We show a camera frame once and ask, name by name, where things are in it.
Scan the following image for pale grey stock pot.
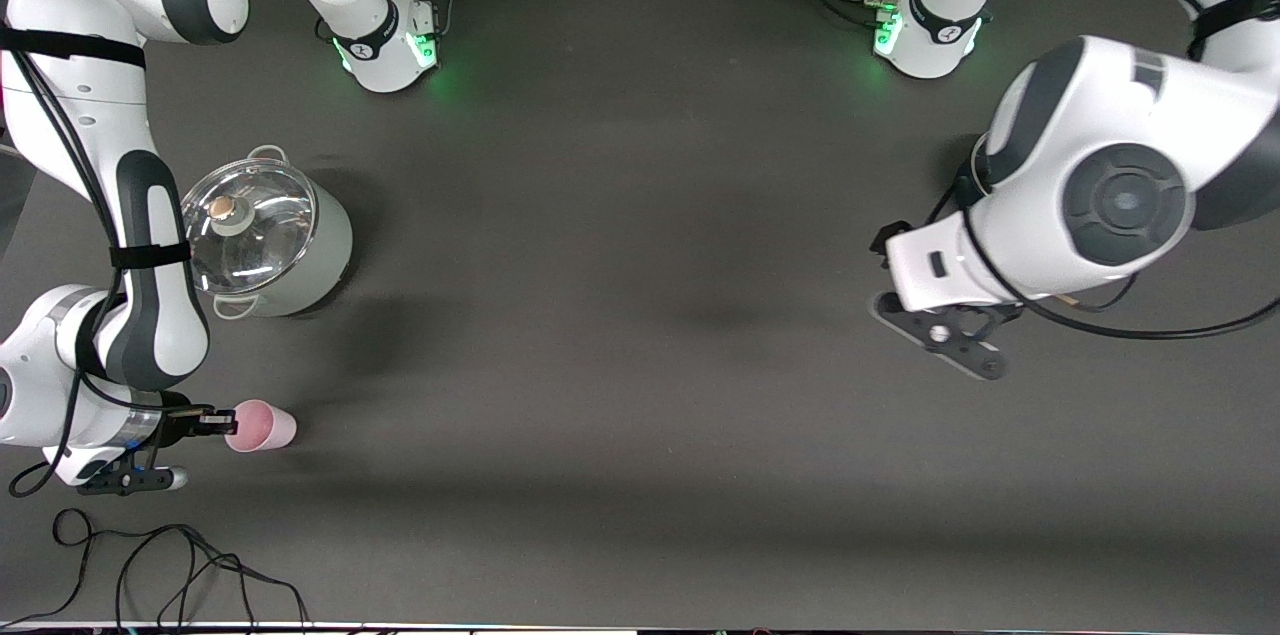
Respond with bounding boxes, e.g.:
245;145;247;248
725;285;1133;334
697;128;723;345
182;145;353;321

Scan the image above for thin black loose cable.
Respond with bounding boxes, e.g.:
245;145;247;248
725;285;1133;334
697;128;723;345
0;508;311;628

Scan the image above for glass lid with copper knob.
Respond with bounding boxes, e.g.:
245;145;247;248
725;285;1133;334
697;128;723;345
182;158;318;296

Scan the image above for dark blue saucepan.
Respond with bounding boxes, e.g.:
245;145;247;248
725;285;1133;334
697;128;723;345
953;155;991;213

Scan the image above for pink plastic cup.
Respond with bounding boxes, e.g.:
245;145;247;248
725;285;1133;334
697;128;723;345
225;399;298;454

